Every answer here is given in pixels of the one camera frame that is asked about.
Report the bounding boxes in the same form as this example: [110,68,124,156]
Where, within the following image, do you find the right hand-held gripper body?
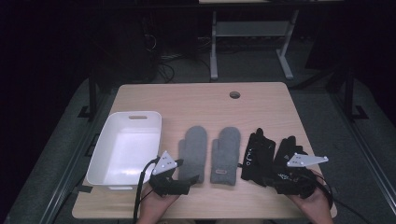
[275,152,330,200]

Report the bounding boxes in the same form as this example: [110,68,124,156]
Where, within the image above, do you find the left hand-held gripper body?
[148,150,191,198]

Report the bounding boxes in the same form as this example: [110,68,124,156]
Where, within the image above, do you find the plain grey mitten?
[177,125,208,185]

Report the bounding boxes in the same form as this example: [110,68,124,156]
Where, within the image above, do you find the black glove with white print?
[241,127,276,188]
[273,135,309,188]

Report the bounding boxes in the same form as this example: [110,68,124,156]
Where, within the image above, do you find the white plastic bin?
[86,110,163,190]

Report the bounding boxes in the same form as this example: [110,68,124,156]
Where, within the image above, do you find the grey mitten with label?
[209,126,242,187]

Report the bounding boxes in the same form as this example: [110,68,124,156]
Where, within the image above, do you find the person's right hand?
[288,174,334,224]

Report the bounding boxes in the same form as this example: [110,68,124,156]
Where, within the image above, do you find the person's left hand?
[136,185,180,224]

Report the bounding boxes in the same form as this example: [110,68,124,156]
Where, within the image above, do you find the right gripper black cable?
[311,170,373,224]

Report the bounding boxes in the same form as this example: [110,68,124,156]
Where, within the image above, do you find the black floor cables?
[157,54,177,84]

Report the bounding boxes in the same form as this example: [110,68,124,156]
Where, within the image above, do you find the black stand post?
[78,68,99,120]
[342,64,370,120]

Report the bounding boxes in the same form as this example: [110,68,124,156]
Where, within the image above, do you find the grey metal desk frame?
[209,8,300,81]

